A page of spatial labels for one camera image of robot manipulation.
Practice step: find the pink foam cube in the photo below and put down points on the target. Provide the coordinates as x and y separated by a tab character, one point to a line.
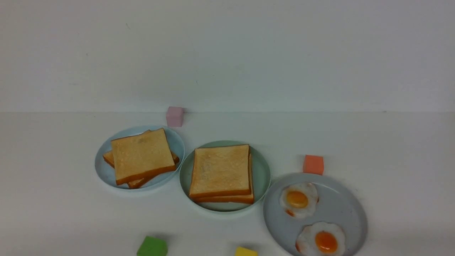
175	116

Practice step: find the green foam cube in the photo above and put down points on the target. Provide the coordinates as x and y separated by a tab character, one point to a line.
152	246

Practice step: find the orange foam cube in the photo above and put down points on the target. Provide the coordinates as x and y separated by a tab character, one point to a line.
313	164

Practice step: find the yellow foam cube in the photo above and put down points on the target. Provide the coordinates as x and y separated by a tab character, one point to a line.
241	251

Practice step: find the light blue bread plate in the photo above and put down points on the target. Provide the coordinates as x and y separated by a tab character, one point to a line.
106	173

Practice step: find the grey egg plate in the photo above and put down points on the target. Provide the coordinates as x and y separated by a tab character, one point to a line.
337	205

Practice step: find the fried egg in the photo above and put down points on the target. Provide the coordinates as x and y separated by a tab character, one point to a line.
321	239
299	200

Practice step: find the fried egg bottom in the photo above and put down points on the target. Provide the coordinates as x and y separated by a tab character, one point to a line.
321	239

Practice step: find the fried egg middle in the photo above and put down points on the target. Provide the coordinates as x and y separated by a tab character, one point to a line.
299	200

